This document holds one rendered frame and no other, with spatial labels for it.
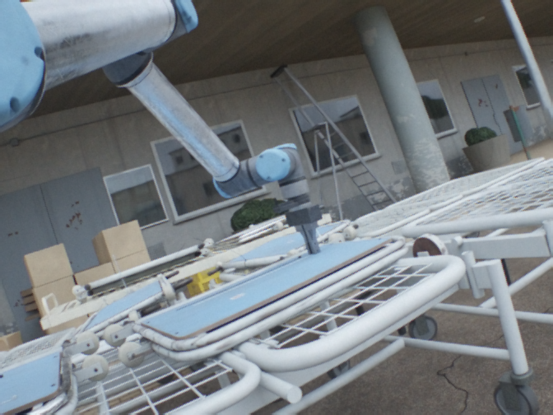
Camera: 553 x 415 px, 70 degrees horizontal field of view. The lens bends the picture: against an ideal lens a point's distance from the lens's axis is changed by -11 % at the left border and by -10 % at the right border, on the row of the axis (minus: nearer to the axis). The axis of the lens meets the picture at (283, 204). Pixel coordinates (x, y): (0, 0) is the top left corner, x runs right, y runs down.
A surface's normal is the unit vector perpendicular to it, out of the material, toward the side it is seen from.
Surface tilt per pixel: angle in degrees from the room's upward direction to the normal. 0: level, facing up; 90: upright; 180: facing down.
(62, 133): 90
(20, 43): 92
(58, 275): 90
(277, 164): 92
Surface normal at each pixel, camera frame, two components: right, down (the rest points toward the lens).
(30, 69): 0.89, -0.28
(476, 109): 0.44, -0.15
